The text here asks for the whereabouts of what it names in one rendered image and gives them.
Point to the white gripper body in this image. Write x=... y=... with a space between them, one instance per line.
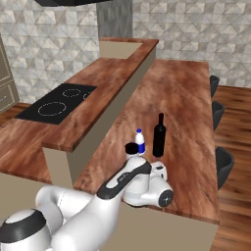
x=161 y=175

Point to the black hob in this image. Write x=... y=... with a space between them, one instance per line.
x=55 y=103

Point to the black wine bottle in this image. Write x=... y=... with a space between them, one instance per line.
x=159 y=137

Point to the black range hood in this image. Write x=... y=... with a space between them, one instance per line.
x=72 y=2

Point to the white water bottle blue label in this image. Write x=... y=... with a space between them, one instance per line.
x=140 y=141

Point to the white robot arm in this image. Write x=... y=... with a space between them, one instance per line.
x=81 y=212

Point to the beige cupboard run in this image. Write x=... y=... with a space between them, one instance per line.
x=5 y=85

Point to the dark grey stool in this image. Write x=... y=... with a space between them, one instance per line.
x=217 y=113
x=224 y=165
x=213 y=84

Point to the white cup with black lid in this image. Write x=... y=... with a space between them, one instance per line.
x=131 y=149

